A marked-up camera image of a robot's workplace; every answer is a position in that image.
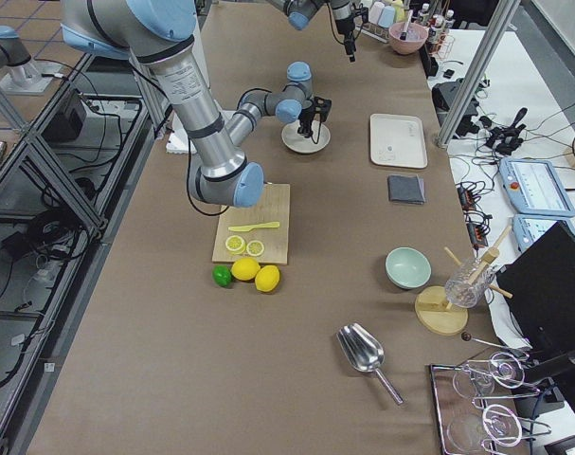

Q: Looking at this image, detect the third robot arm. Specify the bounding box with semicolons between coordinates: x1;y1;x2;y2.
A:
0;26;50;96

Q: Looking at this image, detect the black monitor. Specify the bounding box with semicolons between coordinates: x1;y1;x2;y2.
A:
494;220;575;361

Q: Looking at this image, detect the bamboo cutting board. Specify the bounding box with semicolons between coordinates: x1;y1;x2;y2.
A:
211;184;291;265

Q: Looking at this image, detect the white round plate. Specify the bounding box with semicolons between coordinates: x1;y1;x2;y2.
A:
281;120;331;155

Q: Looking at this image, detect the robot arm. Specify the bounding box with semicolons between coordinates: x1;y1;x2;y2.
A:
268;0;368;63
62;1;331;208

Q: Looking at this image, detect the lemon slice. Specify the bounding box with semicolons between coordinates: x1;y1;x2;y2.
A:
225;235;247;255
245;240;265;257

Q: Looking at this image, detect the clear glass cup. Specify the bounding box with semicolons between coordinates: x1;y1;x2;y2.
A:
445;258;495;309

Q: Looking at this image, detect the yellow lemon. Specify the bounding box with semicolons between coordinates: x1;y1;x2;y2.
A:
255;264;280;293
231;257;261;282

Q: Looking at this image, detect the blue teach pendant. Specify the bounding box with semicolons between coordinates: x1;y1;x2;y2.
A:
512;214;575;253
498;157;575;218

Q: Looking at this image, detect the metal scoop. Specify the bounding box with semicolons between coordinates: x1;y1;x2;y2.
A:
336;322;404;406

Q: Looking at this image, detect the mint green bowl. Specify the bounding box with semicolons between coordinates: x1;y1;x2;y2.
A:
385;246;432;290

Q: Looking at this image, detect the grey folded cloth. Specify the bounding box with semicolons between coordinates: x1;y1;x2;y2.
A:
387;174;425;205

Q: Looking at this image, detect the pink bowl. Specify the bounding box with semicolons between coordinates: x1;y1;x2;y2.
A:
388;22;428;55

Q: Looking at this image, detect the metal wire glass rack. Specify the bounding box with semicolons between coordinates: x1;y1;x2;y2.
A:
428;351;551;454

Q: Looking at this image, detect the cream rectangular tray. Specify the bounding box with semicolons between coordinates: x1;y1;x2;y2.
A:
369;114;428;169

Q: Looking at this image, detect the wooden cup drying rack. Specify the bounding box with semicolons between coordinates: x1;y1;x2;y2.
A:
415;225;512;336

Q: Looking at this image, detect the green lime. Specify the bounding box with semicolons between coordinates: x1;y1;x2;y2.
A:
212;264;232;287

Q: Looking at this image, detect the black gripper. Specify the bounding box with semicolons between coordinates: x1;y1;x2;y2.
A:
298;96;332;138
332;3;368;63

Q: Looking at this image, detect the yellow plastic knife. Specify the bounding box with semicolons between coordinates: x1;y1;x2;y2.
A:
227;221;280;232

